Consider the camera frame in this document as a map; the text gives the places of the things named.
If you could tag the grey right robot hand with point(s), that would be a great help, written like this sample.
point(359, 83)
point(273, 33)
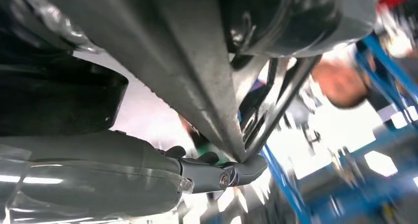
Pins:
point(81, 173)

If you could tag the seated person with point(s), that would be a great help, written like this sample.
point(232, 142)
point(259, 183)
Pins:
point(339, 85)

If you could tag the blue storage rack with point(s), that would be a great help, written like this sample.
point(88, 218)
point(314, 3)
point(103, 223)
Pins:
point(378, 57)

